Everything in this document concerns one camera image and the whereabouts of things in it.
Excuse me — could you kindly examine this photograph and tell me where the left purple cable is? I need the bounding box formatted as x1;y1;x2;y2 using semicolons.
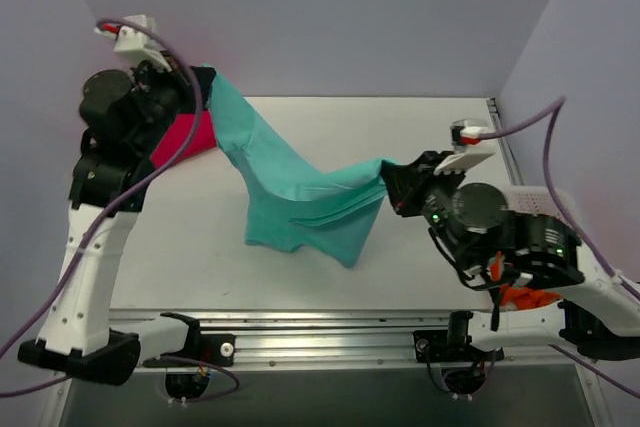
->
0;21;240;403

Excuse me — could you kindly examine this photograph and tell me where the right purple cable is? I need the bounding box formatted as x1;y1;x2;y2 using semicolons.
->
479;95;640;398

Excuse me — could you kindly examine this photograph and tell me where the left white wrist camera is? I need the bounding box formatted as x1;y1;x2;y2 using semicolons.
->
94;23;158;66

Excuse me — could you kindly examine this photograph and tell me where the teal t shirt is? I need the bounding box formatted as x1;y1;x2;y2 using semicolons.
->
203;72;387;268

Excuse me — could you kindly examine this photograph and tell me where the white plastic basket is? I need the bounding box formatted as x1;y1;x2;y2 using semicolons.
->
497;185;582;248

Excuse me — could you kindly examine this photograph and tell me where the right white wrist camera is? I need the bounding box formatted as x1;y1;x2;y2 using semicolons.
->
434;119;497;175

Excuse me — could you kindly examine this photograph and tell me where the black thin cable loop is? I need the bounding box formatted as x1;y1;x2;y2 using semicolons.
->
427;226;506;333

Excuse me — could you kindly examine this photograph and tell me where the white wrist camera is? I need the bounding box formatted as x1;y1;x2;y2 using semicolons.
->
434;119;497;175
94;23;158;66

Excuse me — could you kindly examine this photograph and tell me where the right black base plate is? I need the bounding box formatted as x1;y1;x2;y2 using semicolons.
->
412;329;505;364

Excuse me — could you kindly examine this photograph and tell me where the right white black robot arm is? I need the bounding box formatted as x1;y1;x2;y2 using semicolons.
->
381;151;639;361

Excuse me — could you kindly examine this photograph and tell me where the folded magenta t shirt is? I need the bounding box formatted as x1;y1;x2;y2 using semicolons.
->
151;110;217;168

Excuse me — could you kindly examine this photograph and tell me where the orange t shirt in basket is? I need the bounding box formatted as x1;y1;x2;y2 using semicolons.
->
489;252;562;310

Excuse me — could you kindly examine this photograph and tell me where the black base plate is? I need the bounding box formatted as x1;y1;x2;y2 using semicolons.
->
412;329;505;364
195;333;236;368

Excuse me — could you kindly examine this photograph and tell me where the aluminium rail frame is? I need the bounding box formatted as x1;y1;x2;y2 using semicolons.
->
54;308;599;376

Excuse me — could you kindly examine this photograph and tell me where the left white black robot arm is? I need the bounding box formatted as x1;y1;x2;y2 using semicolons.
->
17;61;216;386

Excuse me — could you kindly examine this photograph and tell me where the purple cable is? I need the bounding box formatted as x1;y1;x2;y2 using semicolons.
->
479;95;640;398
0;21;240;403

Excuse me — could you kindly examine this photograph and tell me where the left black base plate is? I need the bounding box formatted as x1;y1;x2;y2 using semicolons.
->
195;333;236;368

